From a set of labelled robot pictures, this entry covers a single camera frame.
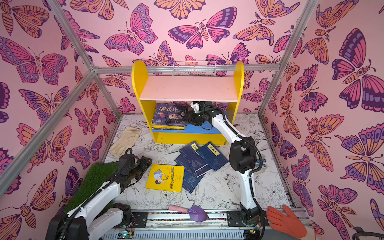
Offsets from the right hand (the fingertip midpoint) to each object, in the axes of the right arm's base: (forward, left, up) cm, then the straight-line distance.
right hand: (184, 118), depth 89 cm
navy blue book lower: (-30, -4, -20) cm, 36 cm away
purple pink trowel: (-47, -8, -20) cm, 51 cm away
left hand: (-21, +20, -14) cm, 32 cm away
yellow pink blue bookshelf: (+7, -2, 0) cm, 8 cm away
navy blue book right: (-15, -18, -19) cm, 30 cm away
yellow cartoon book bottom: (-29, +11, -19) cm, 36 cm away
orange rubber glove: (-50, -51, -21) cm, 74 cm away
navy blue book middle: (-15, -5, -18) cm, 24 cm away
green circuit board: (-55, +28, -24) cm, 66 cm away
